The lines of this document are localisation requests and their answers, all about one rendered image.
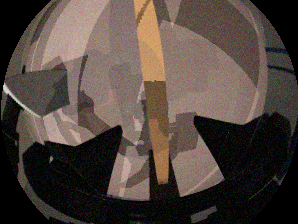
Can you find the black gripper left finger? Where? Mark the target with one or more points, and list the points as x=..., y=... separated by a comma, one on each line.
x=93, y=160

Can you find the brown wooden post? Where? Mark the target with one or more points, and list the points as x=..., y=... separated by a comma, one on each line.
x=161, y=192

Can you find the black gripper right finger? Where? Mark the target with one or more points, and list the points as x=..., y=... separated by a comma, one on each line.
x=228, y=142

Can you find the long tan wooden rail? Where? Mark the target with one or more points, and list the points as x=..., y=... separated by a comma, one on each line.
x=154, y=79

